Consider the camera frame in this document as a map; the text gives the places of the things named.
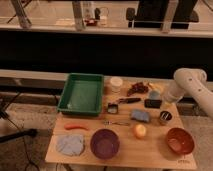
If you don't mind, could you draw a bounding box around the black eraser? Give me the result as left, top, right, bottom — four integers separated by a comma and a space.
144, 99, 162, 108

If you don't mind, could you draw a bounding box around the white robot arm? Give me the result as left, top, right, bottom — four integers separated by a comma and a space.
162, 68, 213, 120

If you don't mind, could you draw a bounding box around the white plastic cup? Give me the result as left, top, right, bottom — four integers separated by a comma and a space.
110, 76, 123, 93

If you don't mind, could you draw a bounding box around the light blue plastic cup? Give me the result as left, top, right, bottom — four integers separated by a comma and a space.
149, 90, 161, 100

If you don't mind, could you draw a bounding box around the small black square container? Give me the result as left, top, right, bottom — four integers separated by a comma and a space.
107, 103, 118, 114

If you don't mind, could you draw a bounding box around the green plastic tray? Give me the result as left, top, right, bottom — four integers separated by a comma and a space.
57, 73, 104, 117

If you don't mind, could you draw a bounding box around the dark red grape bunch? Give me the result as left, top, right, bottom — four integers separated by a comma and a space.
127, 82, 149, 96

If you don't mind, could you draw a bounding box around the blue sponge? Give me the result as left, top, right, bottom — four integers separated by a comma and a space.
131, 109, 150, 123

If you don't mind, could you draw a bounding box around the yellow red apple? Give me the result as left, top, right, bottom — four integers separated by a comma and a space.
133, 124, 146, 139

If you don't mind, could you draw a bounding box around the orange carrot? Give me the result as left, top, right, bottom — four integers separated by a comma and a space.
64, 124, 89, 131

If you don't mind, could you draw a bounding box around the purple bowl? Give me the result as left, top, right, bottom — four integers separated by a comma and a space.
90, 129, 120, 160

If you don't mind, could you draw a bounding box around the small metal can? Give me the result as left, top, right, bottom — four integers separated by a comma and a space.
159, 111, 172, 125

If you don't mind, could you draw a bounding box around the blue folded cloth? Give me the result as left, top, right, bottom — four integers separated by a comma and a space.
56, 134, 84, 156

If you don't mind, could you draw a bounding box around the black office chair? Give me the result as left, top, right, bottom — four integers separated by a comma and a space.
126, 0, 199, 29

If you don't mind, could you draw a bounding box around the orange bowl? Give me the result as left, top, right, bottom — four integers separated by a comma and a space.
165, 127, 195, 155

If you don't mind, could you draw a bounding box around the black tripod stand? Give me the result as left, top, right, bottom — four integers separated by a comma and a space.
0, 93, 38, 145

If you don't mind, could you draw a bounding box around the black handled tool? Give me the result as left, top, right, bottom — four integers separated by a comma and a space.
117, 98, 141, 104

